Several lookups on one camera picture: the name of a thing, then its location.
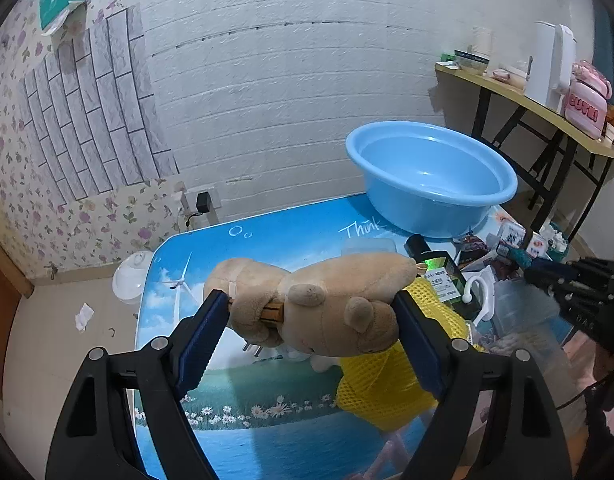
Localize light blue plastic basin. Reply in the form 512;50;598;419
346;120;518;240

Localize white plastic hook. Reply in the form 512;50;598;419
462;266;496;326

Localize wooden side table black legs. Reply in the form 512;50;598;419
435;62;614;238

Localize black plug in socket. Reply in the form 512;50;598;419
195;191;212;214

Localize white electric kettle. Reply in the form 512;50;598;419
524;21;576;114

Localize yellow mesh bag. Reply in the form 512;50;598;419
336;278;470;432

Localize black lotion bottle green label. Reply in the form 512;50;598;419
404;234;482;321

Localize brown teddy bear plush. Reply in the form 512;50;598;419
203;252;426;358

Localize pink lunch box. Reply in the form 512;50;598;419
564;60;613;140

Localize crumpled paper on floor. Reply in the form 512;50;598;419
75;304;94;333

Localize ceramic bowl on shelf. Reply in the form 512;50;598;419
454;49;489;74

